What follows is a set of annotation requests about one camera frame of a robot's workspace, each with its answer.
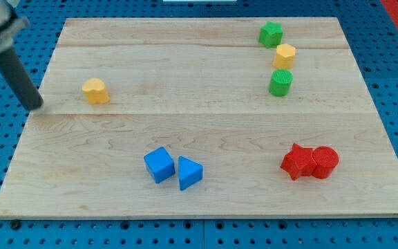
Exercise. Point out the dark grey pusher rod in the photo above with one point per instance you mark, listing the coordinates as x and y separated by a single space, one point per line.
19 80

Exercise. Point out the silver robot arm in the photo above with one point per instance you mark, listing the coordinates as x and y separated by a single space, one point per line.
10 25

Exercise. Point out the yellow heart block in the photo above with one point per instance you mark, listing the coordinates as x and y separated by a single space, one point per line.
95 91

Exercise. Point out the blue cube block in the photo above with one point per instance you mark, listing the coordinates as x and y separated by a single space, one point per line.
159 165

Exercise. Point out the wooden board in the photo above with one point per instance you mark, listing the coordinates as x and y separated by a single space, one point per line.
198 88

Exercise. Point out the blue triangle block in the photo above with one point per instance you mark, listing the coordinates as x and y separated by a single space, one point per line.
189 172

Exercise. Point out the green star block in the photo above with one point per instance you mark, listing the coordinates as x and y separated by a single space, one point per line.
271 34

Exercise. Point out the green cylinder block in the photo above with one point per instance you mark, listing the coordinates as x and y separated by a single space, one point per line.
280 82

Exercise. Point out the yellow hexagon block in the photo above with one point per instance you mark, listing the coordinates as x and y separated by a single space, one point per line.
284 57

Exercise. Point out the red star block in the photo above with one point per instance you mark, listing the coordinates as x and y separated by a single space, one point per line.
299 162

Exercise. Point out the red cylinder block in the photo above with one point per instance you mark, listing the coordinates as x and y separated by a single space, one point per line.
326 159

